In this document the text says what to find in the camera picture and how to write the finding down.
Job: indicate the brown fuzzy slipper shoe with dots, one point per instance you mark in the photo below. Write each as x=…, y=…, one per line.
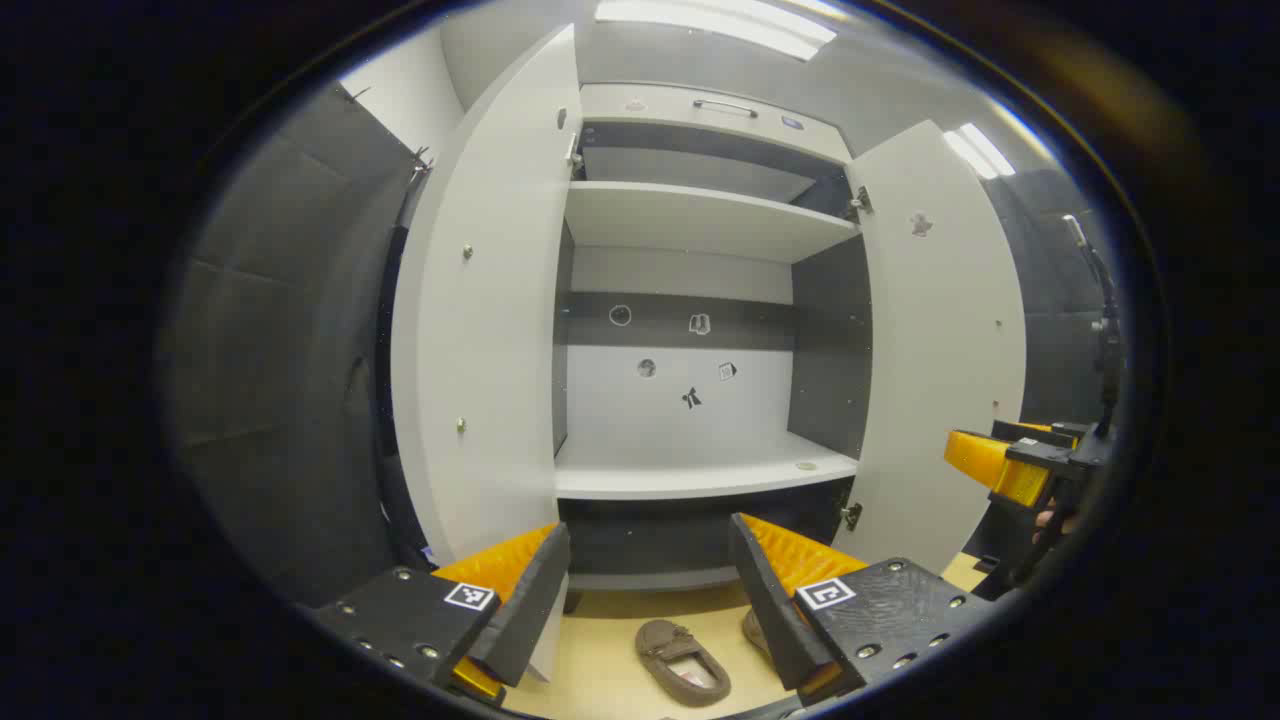
x=683, y=660
x=755, y=632

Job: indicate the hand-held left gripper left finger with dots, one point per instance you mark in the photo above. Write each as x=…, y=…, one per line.
x=530, y=610

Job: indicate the black backdrop cloth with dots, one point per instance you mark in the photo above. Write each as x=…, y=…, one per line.
x=280, y=350

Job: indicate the long ceiling light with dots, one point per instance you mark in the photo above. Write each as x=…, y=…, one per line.
x=980, y=150
x=720, y=25

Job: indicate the metal door hinge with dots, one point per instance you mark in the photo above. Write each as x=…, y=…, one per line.
x=860, y=200
x=851, y=516
x=574, y=152

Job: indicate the shoe cabinet door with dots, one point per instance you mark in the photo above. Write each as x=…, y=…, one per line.
x=490, y=300
x=940, y=350

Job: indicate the white cabinet drawer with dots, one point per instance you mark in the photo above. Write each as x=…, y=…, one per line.
x=660, y=108

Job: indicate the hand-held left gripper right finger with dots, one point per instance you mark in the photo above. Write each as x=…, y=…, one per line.
x=765, y=600

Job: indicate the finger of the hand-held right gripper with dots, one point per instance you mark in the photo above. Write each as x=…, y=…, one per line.
x=995, y=468
x=1045, y=432

